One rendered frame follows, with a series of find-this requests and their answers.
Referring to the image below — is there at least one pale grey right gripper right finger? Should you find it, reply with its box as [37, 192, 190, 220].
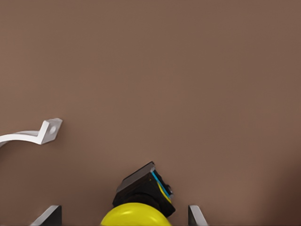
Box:
[188, 205, 209, 226]

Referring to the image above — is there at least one white curved bracket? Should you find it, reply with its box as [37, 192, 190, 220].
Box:
[0, 118, 63, 147]

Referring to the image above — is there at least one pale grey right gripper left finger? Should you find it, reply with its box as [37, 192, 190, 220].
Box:
[30, 205, 63, 226]

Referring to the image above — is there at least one yellow button with black base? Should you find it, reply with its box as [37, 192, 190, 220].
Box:
[100, 161, 176, 226]

